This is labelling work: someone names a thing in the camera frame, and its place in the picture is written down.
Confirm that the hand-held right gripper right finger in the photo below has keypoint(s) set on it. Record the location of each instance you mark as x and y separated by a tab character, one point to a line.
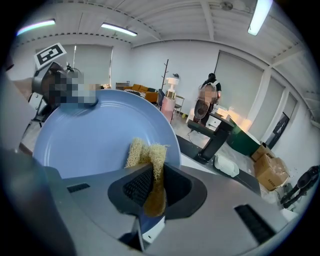
220	212

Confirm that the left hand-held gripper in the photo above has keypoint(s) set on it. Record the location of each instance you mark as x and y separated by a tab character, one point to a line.
41	85

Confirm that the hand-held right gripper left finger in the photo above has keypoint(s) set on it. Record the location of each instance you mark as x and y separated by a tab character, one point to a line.
100	200

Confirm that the blue plate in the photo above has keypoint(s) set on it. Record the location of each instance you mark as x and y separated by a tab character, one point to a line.
100	130

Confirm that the yellow sponge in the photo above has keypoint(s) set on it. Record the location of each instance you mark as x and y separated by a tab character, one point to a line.
155	155

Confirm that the grey roller blind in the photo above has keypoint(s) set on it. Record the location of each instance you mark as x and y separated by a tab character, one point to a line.
92	65
267	107
237	85

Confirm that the white soap dish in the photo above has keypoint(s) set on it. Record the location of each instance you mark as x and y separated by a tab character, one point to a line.
226	165

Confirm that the black white striped cushion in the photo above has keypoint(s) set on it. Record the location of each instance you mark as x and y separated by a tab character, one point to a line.
136	92

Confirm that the large brown cardboard box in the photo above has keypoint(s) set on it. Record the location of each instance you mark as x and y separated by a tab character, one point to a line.
271	172

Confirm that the black faucet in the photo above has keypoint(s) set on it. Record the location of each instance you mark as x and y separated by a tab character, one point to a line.
215	142

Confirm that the orange sofa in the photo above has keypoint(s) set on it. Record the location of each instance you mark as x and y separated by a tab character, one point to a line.
150	95

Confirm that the small brown cardboard box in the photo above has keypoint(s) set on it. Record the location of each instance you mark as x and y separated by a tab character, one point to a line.
262	151

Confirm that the black handheld vacuum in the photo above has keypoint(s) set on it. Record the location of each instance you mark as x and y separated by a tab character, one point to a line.
302	182

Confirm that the ceiling tube light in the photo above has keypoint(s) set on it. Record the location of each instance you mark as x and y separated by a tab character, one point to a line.
120	29
260	17
37	25

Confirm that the pink soap dispenser bottle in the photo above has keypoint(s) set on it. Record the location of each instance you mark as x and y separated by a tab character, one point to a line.
168	107

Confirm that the dark wooden coat rack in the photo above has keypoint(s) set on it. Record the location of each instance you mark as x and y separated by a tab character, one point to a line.
165	75

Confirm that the black framed picture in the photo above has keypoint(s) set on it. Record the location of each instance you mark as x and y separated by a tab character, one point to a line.
281	127

